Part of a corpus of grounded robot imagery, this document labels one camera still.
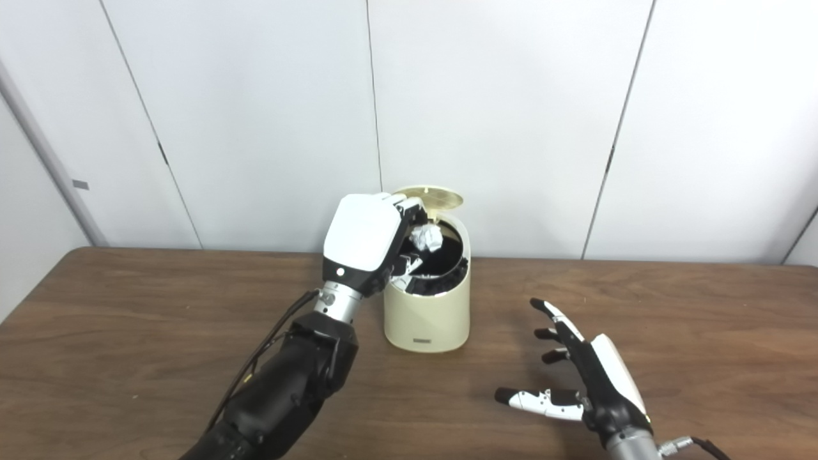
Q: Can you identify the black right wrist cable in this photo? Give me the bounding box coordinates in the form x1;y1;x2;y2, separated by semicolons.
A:
658;436;729;460

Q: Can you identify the black bin liner bag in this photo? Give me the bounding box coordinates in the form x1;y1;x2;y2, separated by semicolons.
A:
390;220;465;296

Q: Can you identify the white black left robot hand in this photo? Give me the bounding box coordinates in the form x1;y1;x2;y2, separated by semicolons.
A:
321;192;428;298

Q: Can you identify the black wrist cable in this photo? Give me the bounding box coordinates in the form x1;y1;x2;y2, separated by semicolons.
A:
204;289;320;435
658;436;729;460

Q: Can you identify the cream-colored desktop trash bin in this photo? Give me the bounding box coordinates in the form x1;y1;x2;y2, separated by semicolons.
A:
382;185;472;353

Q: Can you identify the round cream bin lid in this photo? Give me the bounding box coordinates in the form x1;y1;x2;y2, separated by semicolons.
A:
391;185;465;221

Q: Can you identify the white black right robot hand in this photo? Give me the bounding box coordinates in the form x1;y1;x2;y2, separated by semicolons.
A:
495;298;654;448

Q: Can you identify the white paper ball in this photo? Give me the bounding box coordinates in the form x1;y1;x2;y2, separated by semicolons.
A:
410;224;444;253

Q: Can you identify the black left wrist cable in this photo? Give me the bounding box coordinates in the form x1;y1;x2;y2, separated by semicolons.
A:
204;289;320;435

